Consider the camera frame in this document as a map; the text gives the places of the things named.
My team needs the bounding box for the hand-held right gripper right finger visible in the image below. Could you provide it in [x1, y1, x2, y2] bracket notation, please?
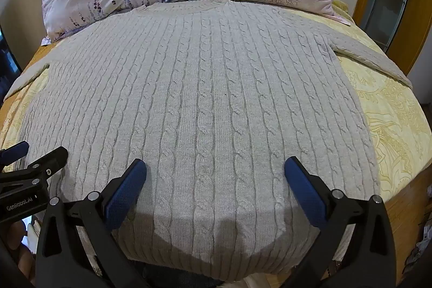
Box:
[283, 156, 397, 288]

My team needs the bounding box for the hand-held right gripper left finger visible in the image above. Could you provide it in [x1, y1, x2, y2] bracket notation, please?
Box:
[35, 158, 149, 288]

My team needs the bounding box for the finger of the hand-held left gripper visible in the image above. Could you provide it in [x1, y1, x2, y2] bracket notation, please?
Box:
[0, 145, 69, 196]
[0, 140, 30, 169]

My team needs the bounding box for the beige cable knit sweater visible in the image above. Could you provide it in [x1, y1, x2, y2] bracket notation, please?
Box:
[3, 0, 413, 282]

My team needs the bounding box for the dark blue furniture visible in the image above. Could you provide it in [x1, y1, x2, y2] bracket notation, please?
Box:
[0, 28, 22, 100]

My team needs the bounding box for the yellow patterned bed sheet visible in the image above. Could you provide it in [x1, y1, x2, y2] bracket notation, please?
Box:
[0, 0, 432, 208]

